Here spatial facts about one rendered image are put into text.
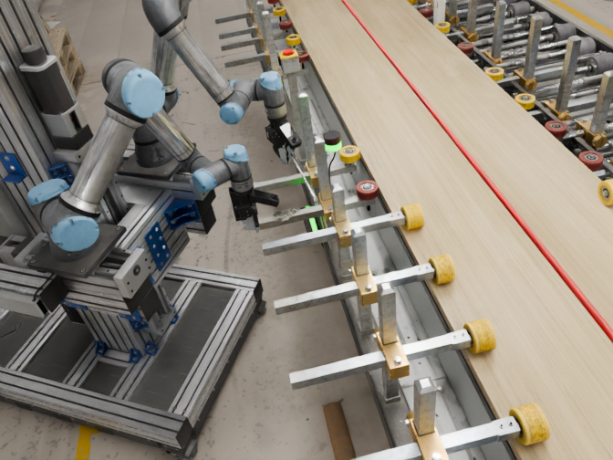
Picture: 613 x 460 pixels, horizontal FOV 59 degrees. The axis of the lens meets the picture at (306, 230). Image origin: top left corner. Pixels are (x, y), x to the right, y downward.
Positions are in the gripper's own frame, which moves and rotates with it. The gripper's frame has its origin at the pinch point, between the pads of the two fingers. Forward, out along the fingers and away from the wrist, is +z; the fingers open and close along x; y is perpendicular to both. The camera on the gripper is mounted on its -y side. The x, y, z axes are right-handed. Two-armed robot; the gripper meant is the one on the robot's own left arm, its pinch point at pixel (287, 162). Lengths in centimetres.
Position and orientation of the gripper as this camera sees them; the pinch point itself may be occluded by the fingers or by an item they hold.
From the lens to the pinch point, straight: 210.4
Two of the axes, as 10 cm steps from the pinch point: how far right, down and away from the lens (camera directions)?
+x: -8.5, 4.2, -3.2
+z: 1.2, 7.4, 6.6
